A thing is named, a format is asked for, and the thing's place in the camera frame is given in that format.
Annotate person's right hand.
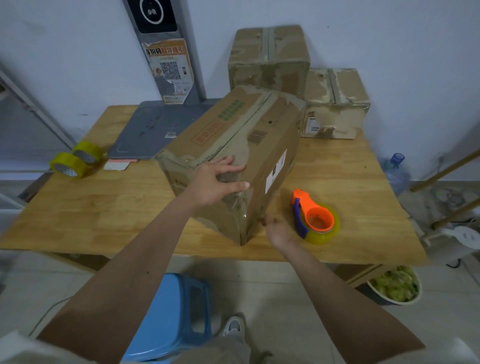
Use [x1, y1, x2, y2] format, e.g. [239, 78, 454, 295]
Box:
[262, 214, 298, 251]

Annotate person's left hand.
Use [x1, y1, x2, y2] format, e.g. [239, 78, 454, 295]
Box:
[184, 155, 251, 211]

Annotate large taped cardboard box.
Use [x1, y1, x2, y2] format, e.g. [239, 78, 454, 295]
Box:
[155, 84, 307, 247]

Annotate person's left forearm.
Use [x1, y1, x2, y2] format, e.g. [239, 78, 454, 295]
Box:
[37, 195, 205, 364]

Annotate person's right forearm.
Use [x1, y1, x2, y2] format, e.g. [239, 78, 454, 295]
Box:
[279, 240, 426, 364]

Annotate orange and blue tape dispenser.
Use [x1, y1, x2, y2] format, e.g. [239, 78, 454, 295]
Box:
[291, 188, 335, 240]

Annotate yellow tape roll in dispenser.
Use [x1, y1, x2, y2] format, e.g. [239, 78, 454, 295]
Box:
[305, 204, 341, 246]

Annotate grey scale platform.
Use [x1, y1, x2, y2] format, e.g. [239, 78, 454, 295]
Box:
[107, 99, 223, 161]

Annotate small pink and white card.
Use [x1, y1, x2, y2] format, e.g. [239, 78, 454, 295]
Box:
[103, 158, 138, 172]

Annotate orange and white paper notice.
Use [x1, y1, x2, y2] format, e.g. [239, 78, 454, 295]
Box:
[142, 38, 195, 105]

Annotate worn cube cardboard box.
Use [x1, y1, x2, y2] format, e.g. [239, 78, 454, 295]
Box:
[227, 25, 311, 99]

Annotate white sneaker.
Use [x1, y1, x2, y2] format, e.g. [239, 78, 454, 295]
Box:
[220, 315, 247, 339]

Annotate small worn cardboard box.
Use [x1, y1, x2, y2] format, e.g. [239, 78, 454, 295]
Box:
[299, 68, 371, 140]

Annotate clear water bottle blue cap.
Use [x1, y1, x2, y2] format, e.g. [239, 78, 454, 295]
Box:
[378, 152, 412, 196]

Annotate yellow packing tape roll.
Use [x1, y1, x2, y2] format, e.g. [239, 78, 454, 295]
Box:
[71, 140, 105, 165]
[49, 152, 91, 179]

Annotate grey trousers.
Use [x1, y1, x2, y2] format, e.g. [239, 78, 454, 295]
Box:
[170, 335, 274, 364]

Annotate white bowl with green scraps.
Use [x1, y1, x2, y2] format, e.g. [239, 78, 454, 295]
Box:
[366, 265, 423, 307]

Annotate blue plastic stool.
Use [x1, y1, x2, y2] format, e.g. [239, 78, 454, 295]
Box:
[121, 272, 213, 363]

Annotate wooden stick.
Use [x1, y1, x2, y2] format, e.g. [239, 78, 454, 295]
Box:
[430, 196, 480, 230]
[410, 148, 480, 193]

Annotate white power strip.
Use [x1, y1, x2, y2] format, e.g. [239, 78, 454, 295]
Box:
[442, 225, 480, 251]

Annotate white shirt sleeve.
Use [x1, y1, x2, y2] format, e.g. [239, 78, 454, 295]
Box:
[0, 330, 96, 364]

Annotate grey scale post with display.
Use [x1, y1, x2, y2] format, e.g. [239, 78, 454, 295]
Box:
[122, 0, 207, 105]

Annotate grey metal rail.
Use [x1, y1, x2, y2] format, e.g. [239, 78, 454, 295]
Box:
[0, 69, 78, 151]

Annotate grey floor cable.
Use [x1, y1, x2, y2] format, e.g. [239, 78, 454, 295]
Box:
[28, 295, 73, 338]

